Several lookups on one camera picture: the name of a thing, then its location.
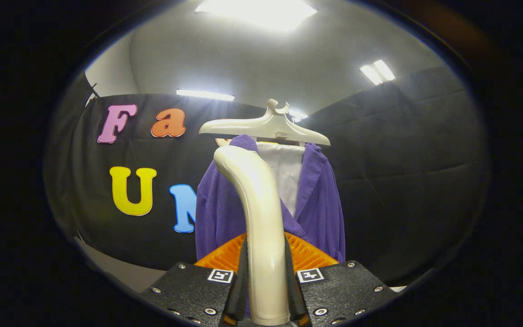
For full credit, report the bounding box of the double panel ceiling light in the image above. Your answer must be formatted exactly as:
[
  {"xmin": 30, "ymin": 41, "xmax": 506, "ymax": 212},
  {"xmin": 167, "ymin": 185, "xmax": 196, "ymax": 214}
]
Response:
[{"xmin": 360, "ymin": 60, "xmax": 396, "ymax": 85}]

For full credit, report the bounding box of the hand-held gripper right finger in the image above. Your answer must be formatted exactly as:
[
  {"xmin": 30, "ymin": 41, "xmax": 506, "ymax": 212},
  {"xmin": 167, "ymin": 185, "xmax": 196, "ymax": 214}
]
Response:
[{"xmin": 284, "ymin": 232, "xmax": 400, "ymax": 327}]

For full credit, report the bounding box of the long ceiling light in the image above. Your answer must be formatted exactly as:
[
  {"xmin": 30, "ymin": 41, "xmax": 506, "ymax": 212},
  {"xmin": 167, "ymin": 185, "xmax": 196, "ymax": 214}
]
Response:
[{"xmin": 176, "ymin": 89, "xmax": 235, "ymax": 101}]

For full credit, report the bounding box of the white plastic clothes hanger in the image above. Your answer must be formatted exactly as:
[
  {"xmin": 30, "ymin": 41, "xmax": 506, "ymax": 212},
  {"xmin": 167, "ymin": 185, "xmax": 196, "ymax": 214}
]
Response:
[{"xmin": 198, "ymin": 99, "xmax": 331, "ymax": 147}]

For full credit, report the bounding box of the white garment board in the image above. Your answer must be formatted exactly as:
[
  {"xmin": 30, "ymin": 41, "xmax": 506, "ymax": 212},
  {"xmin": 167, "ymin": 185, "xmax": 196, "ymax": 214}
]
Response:
[{"xmin": 257, "ymin": 142, "xmax": 306, "ymax": 218}]

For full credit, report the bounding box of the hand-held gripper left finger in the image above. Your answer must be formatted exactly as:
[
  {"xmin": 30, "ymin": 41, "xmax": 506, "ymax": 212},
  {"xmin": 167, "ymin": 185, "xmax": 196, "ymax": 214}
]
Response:
[{"xmin": 141, "ymin": 233, "xmax": 249, "ymax": 327}]

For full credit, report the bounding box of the black backdrop cloth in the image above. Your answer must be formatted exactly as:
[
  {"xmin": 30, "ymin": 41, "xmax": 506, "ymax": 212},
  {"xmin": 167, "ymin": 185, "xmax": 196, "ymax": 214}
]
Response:
[
  {"xmin": 44, "ymin": 73, "xmax": 99, "ymax": 237},
  {"xmin": 298, "ymin": 66, "xmax": 491, "ymax": 287},
  {"xmin": 69, "ymin": 93, "xmax": 266, "ymax": 271}
]

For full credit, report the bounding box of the purple corduroy jacket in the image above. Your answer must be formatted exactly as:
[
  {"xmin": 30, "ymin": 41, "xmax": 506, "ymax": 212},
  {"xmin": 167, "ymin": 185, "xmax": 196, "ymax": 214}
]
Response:
[{"xmin": 195, "ymin": 134, "xmax": 346, "ymax": 264}]

